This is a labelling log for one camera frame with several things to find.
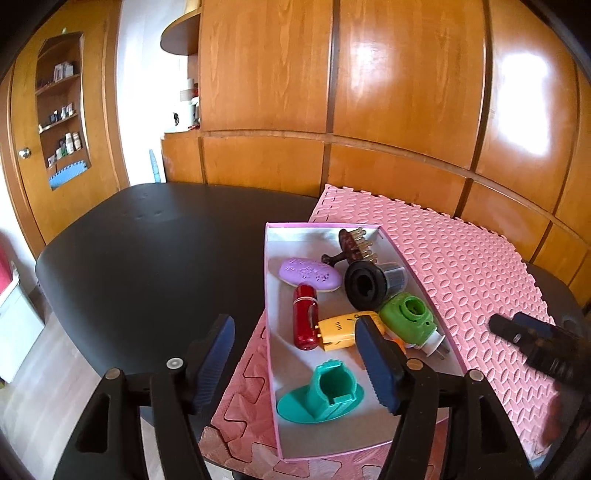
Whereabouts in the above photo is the green plug-in device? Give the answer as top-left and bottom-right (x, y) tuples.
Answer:
(379, 292), (445, 356)

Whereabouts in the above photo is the teal plastic holder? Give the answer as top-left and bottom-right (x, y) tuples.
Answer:
(276, 360), (365, 425)

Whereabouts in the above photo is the yellow plastic gadget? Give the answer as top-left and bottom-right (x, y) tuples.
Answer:
(318, 311), (406, 352)

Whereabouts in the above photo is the pink foam mat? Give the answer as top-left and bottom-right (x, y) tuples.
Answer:
(199, 185), (554, 479)

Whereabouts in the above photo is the red cylinder case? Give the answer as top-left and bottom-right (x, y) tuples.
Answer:
(293, 283), (320, 351)

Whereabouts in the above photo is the pink storage box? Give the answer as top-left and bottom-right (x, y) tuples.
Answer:
(263, 221), (465, 462)

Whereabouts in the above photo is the brown wooden-pin hairbrush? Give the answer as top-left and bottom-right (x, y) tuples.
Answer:
(321, 227), (378, 267)

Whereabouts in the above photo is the purple oval soap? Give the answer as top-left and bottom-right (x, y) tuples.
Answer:
(279, 257), (342, 292)

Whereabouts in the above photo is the red bag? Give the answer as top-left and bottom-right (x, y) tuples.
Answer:
(0, 232), (14, 293)

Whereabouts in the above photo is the wooden corner shelf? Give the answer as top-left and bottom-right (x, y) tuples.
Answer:
(160, 8), (201, 56)

